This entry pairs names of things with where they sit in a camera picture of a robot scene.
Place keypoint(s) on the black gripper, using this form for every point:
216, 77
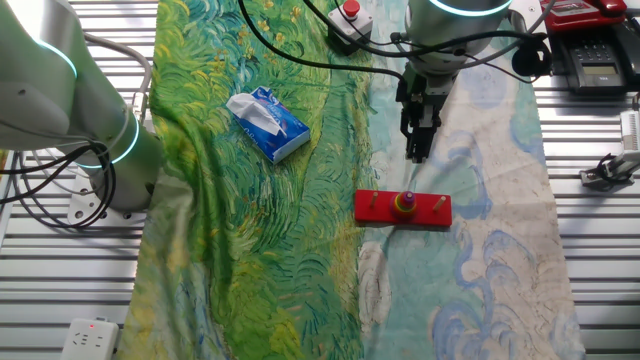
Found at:
412, 90

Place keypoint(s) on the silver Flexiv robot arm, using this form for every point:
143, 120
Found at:
50, 100

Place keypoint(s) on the red Hanoi base with pegs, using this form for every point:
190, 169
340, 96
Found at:
370, 215

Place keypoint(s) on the grey emergency stop button box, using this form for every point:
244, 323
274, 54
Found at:
350, 22

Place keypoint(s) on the blue tissue pack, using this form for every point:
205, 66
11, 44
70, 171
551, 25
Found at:
280, 135

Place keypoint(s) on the black desk telephone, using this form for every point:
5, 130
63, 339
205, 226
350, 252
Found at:
595, 65

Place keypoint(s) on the green blue painted cloth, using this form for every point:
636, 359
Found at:
250, 250

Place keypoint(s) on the red telephone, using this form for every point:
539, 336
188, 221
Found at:
575, 15

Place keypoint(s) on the white power strip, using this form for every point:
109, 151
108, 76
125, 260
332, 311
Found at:
90, 340

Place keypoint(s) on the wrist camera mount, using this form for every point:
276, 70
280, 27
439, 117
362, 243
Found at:
531, 57

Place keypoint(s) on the small grey camera on mount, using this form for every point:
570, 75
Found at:
615, 167

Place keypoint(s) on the silver ribbed camera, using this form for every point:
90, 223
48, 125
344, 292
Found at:
631, 130

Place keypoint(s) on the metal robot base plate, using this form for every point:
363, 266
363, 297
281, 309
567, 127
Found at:
87, 202

